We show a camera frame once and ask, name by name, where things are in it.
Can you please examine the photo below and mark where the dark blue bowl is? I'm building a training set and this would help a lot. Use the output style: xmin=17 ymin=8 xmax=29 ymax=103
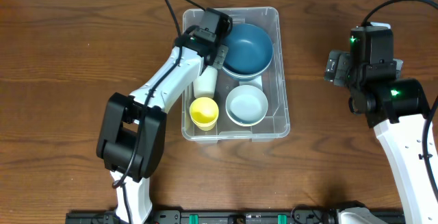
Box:
xmin=223 ymin=23 xmax=273 ymax=77
xmin=222 ymin=69 xmax=263 ymax=82

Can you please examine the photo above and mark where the cream white cup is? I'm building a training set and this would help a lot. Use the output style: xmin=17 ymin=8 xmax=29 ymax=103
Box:
xmin=193 ymin=66 xmax=218 ymax=99

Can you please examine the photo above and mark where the clear plastic storage container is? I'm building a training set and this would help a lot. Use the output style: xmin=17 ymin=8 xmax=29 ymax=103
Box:
xmin=181 ymin=7 xmax=290 ymax=143

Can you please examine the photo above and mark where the yellow cup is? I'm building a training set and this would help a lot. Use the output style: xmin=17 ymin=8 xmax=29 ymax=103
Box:
xmin=192 ymin=116 xmax=218 ymax=132
xmin=189 ymin=97 xmax=219 ymax=124

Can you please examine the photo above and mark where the grey small bowl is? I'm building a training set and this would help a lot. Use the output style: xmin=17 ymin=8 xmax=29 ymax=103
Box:
xmin=225 ymin=85 xmax=269 ymax=127

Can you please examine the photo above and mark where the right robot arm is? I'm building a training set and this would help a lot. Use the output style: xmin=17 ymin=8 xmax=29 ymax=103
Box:
xmin=324 ymin=23 xmax=437 ymax=223

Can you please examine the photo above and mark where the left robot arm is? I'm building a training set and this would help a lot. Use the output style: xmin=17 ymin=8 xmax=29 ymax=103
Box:
xmin=96 ymin=8 xmax=233 ymax=223

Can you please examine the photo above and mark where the white paper label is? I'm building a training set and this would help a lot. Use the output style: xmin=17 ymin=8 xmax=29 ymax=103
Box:
xmin=239 ymin=75 xmax=263 ymax=90

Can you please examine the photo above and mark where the right black cable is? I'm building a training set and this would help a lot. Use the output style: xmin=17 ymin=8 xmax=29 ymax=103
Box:
xmin=361 ymin=0 xmax=438 ymax=201

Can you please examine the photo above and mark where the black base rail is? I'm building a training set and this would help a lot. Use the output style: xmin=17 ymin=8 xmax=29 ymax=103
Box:
xmin=64 ymin=209 xmax=407 ymax=224

